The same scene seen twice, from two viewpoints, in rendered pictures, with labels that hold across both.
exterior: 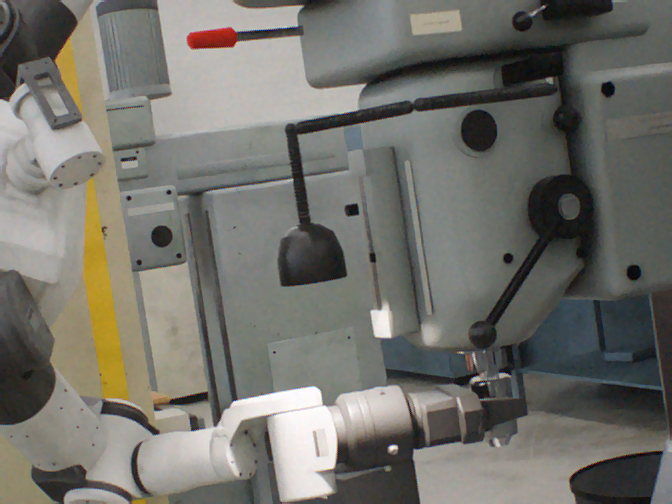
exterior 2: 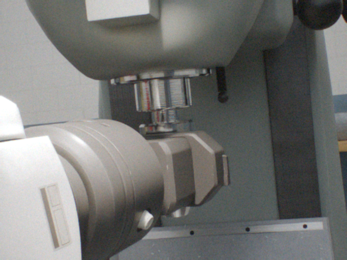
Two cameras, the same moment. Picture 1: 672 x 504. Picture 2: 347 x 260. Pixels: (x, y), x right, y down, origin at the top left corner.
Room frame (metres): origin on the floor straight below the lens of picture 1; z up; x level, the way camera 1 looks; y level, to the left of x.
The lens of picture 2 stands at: (1.18, 0.24, 1.29)
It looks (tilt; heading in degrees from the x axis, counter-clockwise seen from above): 3 degrees down; 304
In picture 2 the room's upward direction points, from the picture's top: 6 degrees counter-clockwise
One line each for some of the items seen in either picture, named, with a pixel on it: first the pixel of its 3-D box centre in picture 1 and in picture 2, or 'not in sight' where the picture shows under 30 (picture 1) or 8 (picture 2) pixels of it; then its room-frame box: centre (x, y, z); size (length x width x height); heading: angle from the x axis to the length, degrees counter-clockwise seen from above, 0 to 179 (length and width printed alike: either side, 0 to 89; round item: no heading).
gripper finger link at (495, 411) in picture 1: (501, 411); not in sight; (1.42, -0.16, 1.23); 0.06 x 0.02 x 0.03; 101
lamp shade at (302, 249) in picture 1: (309, 252); not in sight; (1.34, 0.03, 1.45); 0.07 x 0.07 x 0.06
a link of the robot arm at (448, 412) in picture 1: (418, 422); (119, 183); (1.43, -0.06, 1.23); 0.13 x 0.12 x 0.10; 11
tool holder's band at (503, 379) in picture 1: (490, 381); (167, 127); (1.45, -0.15, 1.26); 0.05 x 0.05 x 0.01
